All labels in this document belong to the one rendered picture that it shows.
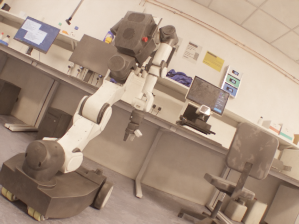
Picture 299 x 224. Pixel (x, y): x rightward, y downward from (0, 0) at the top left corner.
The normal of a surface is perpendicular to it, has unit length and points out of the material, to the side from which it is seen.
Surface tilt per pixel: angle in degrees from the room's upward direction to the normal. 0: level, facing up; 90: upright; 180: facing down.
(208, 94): 92
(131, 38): 103
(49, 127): 90
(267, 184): 90
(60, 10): 90
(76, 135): 50
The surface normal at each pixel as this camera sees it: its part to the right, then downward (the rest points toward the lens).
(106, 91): 0.22, -0.69
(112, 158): 0.07, -0.10
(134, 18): -0.27, -0.29
